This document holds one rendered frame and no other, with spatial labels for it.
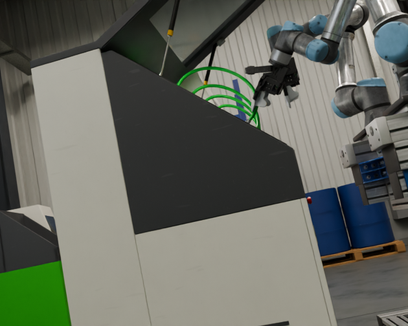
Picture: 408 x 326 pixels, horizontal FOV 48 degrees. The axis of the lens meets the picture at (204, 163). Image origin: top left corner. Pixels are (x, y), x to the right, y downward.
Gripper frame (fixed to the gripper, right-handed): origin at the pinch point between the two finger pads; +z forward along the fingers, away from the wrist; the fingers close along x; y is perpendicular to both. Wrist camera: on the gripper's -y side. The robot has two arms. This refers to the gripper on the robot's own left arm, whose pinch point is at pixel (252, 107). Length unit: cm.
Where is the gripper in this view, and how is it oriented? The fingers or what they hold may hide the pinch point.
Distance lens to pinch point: 186.1
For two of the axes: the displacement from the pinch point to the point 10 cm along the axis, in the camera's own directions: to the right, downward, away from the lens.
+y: 8.2, 4.7, -3.2
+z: -3.5, 8.6, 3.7
